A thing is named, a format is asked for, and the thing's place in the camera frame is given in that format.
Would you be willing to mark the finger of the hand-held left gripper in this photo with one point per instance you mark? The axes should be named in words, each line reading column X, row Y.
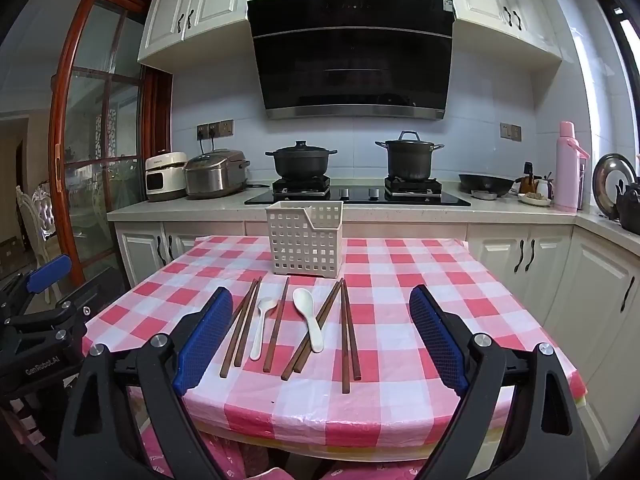
column 47, row 272
column 95, row 296

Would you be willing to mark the black teapot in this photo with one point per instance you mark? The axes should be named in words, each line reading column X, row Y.
column 631, row 205

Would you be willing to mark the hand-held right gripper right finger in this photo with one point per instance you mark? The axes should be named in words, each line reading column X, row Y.
column 437, row 340

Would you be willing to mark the pink thermos bottle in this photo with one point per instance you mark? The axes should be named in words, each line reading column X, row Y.
column 567, row 170

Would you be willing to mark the glass pot lid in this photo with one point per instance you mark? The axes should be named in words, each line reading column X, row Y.
column 607, row 180

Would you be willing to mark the tall dark stockpot with lid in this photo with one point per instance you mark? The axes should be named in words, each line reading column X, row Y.
column 410, row 160

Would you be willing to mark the silver rice cooker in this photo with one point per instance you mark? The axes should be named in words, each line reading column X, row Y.
column 212, row 175

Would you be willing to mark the white countertop cooker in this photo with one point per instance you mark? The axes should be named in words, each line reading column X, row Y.
column 165, row 177

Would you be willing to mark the brown bottle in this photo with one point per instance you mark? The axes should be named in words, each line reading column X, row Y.
column 528, row 182

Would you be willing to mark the pink printed cloth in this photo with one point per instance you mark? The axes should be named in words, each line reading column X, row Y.
column 235, row 460

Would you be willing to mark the gold wall switch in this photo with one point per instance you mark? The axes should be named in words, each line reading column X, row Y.
column 510, row 131

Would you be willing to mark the black glass gas cooktop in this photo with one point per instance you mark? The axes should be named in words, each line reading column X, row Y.
column 357, row 195

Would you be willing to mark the white plastic lattice basket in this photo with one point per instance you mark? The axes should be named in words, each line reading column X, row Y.
column 300, row 255

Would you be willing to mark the large white spoon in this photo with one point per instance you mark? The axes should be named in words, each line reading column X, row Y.
column 303, row 302

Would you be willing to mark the red white checkered tablecloth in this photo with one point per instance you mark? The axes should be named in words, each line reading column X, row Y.
column 400, row 310

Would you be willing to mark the white ornate chair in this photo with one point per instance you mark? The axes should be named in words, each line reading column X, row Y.
column 30, row 220

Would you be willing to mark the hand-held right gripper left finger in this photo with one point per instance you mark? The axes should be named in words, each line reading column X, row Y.
column 205, row 340

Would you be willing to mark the red wooden glass door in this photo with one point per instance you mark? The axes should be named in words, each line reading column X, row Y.
column 59, row 110

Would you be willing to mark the small white spoon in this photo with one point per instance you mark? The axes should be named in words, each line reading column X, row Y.
column 264, row 306

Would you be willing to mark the small metal dish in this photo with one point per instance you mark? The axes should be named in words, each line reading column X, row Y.
column 484, row 194

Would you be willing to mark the gold wall socket panel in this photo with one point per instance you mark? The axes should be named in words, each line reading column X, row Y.
column 222, row 127

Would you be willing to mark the white base cabinets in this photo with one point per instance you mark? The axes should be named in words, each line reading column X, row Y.
column 550, row 270

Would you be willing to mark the black wok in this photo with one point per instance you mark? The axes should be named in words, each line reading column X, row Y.
column 485, row 182

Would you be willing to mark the black casserole pot with lid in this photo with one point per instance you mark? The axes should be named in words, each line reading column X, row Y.
column 300, row 162

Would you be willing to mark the white jar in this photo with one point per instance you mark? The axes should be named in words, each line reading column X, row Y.
column 545, row 188

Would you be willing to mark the white plate with food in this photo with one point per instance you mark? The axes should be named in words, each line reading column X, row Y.
column 534, row 200

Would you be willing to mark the speckled stone countertop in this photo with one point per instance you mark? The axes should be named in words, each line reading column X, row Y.
column 200, row 210

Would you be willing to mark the black glass range hood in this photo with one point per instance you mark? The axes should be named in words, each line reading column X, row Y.
column 350, row 60

